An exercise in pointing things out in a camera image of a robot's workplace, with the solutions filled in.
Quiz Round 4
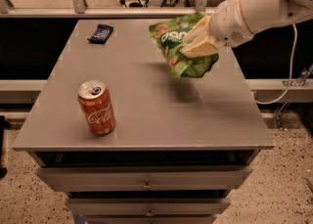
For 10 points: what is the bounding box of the green rice chip bag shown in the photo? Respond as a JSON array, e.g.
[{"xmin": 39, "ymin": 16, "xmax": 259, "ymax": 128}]
[{"xmin": 149, "ymin": 12, "xmax": 219, "ymax": 78}]

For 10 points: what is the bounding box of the top grey drawer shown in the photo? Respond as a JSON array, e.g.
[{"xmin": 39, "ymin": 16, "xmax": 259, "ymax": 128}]
[{"xmin": 37, "ymin": 165, "xmax": 252, "ymax": 192}]

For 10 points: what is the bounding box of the grey drawer cabinet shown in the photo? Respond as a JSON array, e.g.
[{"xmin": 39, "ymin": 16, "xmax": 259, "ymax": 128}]
[{"xmin": 14, "ymin": 20, "xmax": 274, "ymax": 224}]

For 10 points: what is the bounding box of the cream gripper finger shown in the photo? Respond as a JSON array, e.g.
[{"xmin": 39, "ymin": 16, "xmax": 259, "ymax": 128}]
[
  {"xmin": 183, "ymin": 15, "xmax": 211, "ymax": 43},
  {"xmin": 180, "ymin": 35, "xmax": 225, "ymax": 58}
]

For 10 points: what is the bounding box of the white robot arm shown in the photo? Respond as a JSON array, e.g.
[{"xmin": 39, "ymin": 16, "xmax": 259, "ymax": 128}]
[{"xmin": 180, "ymin": 0, "xmax": 313, "ymax": 58}]

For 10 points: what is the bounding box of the red coke can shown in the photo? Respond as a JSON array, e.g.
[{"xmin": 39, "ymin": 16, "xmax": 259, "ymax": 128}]
[{"xmin": 78, "ymin": 80, "xmax": 115, "ymax": 135}]

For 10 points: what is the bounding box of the grey drawer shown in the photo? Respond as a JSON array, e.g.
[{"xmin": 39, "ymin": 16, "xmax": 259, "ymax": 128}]
[
  {"xmin": 37, "ymin": 165, "xmax": 252, "ymax": 192},
  {"xmin": 66, "ymin": 198, "xmax": 230, "ymax": 217}
]

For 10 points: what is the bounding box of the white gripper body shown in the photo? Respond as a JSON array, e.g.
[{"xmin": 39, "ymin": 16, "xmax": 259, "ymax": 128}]
[{"xmin": 209, "ymin": 0, "xmax": 253, "ymax": 47}]

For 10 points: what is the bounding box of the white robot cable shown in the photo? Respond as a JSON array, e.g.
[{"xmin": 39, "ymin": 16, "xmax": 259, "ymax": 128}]
[{"xmin": 254, "ymin": 22, "xmax": 299, "ymax": 106}]

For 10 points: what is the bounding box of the dark blue snack bar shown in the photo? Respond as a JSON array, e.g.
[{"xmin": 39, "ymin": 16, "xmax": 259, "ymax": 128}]
[{"xmin": 88, "ymin": 24, "xmax": 113, "ymax": 44}]

